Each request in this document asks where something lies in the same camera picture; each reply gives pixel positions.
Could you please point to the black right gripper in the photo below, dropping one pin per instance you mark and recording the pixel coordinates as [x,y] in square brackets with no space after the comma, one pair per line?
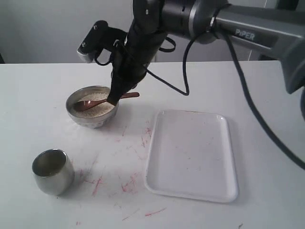
[132,57]

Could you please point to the brown wooden spoon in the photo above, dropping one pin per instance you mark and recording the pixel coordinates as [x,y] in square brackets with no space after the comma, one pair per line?
[88,104]

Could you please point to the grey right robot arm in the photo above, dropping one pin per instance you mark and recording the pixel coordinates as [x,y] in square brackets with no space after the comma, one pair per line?
[279,34]

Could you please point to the steel bowl of rice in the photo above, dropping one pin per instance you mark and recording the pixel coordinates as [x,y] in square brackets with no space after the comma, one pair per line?
[95,117]

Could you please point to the steel cup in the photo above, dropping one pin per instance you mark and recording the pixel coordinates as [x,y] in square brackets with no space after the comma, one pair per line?
[53,172]

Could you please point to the white plastic tray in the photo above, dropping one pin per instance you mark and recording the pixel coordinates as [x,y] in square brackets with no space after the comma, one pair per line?
[191,156]

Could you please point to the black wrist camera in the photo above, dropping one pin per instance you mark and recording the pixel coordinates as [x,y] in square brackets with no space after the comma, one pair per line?
[100,37]

